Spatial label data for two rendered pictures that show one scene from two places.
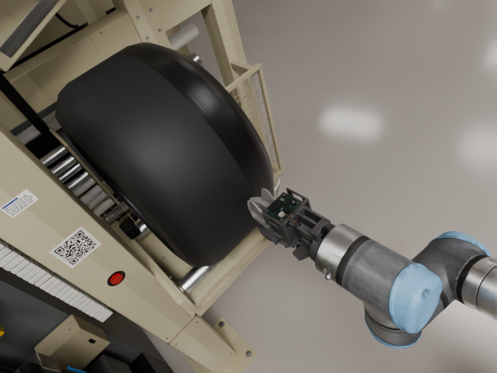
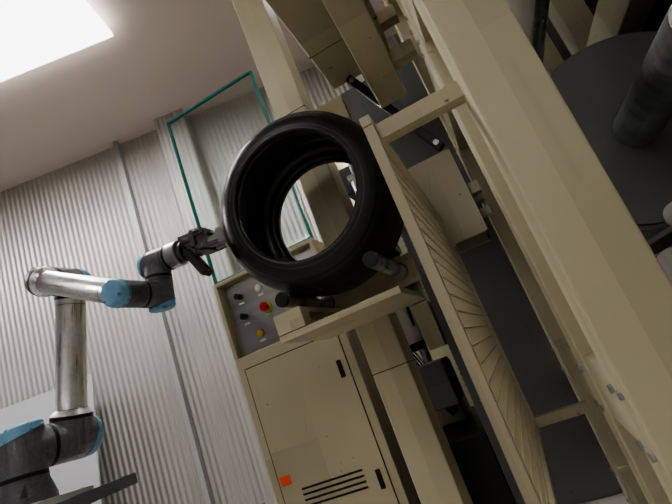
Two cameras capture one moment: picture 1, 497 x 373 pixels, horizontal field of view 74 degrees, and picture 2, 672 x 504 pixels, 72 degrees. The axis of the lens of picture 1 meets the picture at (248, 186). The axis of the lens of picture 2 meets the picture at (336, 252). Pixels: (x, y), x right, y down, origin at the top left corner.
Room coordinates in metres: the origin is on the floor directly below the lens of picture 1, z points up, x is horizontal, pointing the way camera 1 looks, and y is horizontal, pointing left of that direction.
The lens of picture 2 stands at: (1.68, -0.77, 0.62)
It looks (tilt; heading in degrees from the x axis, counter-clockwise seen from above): 16 degrees up; 136
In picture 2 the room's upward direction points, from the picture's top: 21 degrees counter-clockwise
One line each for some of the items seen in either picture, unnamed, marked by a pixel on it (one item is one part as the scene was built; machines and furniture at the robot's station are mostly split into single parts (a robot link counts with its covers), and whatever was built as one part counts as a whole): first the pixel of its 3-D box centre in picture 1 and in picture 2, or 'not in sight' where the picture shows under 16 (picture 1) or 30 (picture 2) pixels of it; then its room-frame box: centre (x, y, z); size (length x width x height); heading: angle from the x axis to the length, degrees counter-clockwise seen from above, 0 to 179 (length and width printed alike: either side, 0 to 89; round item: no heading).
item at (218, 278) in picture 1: (228, 258); (314, 321); (0.53, 0.13, 0.84); 0.36 x 0.09 x 0.06; 120
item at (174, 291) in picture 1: (151, 263); (363, 288); (0.56, 0.36, 0.90); 0.40 x 0.03 x 0.10; 30
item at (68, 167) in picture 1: (62, 186); (450, 204); (0.87, 0.58, 1.05); 0.20 x 0.15 x 0.30; 120
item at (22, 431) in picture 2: not in sight; (24, 449); (-0.40, -0.55, 0.81); 0.17 x 0.15 x 0.18; 110
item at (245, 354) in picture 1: (220, 355); not in sight; (0.50, 0.41, 0.01); 0.27 x 0.27 x 0.02; 30
